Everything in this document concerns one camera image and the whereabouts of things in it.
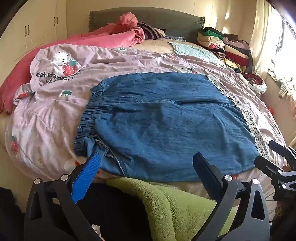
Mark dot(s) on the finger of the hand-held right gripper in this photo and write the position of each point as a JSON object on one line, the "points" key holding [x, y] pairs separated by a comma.
{"points": [[281, 149], [266, 165]]}

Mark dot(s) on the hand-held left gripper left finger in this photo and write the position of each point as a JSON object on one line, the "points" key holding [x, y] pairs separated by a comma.
{"points": [[89, 172]]}

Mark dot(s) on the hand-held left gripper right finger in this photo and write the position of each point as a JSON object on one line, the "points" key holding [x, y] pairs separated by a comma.
{"points": [[208, 176]]}

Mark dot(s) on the blue denim pants lace trim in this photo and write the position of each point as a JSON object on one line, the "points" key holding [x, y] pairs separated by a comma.
{"points": [[161, 120]]}

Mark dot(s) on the green fleece garment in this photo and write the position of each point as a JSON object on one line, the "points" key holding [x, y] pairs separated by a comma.
{"points": [[175, 208]]}

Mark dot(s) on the black garment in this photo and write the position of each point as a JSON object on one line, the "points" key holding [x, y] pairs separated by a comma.
{"points": [[120, 208]]}

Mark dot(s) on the pink strawberry print duvet cover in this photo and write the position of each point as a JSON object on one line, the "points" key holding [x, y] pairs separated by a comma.
{"points": [[57, 120]]}

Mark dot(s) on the clothes on windowsill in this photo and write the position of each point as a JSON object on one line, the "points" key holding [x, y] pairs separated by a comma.
{"points": [[285, 85]]}

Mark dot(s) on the window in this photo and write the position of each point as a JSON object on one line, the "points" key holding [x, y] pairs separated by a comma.
{"points": [[289, 46]]}

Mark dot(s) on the cream curtain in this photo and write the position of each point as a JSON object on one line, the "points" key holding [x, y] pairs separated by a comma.
{"points": [[263, 41]]}

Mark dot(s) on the pile of folded clothes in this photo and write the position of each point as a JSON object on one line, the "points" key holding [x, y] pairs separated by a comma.
{"points": [[233, 51]]}

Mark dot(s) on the pink blanket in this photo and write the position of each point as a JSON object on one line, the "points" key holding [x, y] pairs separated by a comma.
{"points": [[20, 71]]}

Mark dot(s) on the teal lace cloth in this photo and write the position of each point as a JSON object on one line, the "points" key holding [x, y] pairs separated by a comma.
{"points": [[194, 52]]}

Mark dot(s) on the dark striped garment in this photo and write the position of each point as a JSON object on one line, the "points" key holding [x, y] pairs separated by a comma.
{"points": [[149, 31]]}

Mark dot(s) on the salmon pink garment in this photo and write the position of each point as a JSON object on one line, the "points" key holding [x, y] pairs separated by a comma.
{"points": [[126, 19]]}

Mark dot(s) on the cream wardrobe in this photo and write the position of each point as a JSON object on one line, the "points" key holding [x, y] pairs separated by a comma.
{"points": [[30, 25]]}

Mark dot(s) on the grey headboard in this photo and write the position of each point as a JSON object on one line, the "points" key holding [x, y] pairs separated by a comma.
{"points": [[166, 19]]}

